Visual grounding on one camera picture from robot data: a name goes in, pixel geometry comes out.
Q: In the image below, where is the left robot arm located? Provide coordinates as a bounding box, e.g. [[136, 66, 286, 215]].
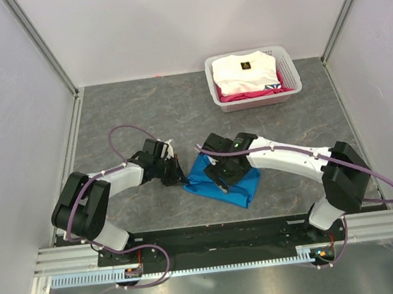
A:
[[51, 138, 188, 264]]

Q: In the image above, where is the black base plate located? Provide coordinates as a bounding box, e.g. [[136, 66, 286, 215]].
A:
[[97, 214, 344, 267]]

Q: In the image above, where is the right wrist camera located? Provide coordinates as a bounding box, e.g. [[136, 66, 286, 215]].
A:
[[195, 144, 218, 166]]

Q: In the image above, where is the right aluminium frame post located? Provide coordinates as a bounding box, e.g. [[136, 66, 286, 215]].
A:
[[320, 0, 355, 66]]

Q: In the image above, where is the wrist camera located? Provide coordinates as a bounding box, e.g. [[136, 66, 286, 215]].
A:
[[195, 144, 218, 166], [158, 139, 175, 161]]

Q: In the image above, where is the slotted cable duct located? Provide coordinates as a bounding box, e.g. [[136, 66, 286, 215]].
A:
[[51, 248, 321, 290]]

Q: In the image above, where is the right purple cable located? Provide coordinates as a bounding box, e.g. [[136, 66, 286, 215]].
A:
[[194, 123, 393, 283]]

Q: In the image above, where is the white folded shirt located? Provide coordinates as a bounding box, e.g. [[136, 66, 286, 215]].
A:
[[211, 51, 282, 97]]

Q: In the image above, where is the purple cable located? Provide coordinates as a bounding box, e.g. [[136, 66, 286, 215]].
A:
[[194, 123, 393, 283], [33, 121, 181, 294]]

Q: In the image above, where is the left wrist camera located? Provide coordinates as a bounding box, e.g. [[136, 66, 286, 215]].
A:
[[158, 139, 175, 161]]

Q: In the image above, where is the left aluminium frame post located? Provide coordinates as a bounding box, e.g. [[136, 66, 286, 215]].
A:
[[2, 0, 79, 97]]

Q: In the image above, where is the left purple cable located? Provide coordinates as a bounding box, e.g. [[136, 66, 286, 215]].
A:
[[33, 121, 181, 294]]

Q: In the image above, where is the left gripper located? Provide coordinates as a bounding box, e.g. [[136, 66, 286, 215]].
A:
[[152, 153, 189, 189]]

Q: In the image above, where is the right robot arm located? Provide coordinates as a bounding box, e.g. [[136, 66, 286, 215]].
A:
[[197, 133, 370, 243]]

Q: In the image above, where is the pink folded cloth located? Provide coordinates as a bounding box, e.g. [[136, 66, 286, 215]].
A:
[[217, 71, 294, 103]]

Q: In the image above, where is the white plastic basket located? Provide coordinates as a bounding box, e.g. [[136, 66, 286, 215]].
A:
[[204, 45, 303, 113]]

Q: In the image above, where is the aluminium frame post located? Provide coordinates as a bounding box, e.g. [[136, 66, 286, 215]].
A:
[[320, 0, 355, 66], [2, 0, 79, 97]]

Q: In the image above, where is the blue cloth napkin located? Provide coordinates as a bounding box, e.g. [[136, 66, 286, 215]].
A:
[[183, 154, 261, 209]]

